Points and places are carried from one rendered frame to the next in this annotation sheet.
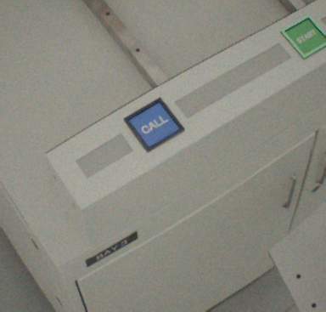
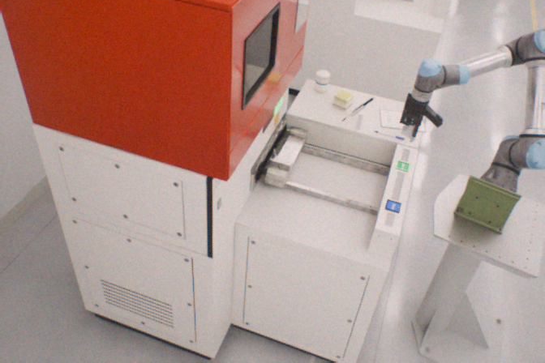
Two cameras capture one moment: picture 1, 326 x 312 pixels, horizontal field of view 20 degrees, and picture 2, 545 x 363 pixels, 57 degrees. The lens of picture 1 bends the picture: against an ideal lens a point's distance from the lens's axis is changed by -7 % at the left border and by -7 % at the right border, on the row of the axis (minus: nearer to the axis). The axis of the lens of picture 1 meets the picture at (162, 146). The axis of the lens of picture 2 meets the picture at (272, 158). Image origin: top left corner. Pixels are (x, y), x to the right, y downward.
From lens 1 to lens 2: 1.35 m
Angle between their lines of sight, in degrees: 34
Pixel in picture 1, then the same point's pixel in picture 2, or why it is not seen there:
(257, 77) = (402, 182)
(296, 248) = (440, 229)
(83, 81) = (340, 218)
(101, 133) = (383, 215)
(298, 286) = (452, 239)
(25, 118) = (333, 237)
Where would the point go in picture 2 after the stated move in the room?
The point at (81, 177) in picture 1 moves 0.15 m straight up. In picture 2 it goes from (390, 228) to (400, 199)
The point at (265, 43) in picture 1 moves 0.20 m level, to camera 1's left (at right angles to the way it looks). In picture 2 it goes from (395, 173) to (362, 192)
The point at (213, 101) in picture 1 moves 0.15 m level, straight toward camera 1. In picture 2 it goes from (398, 194) to (425, 219)
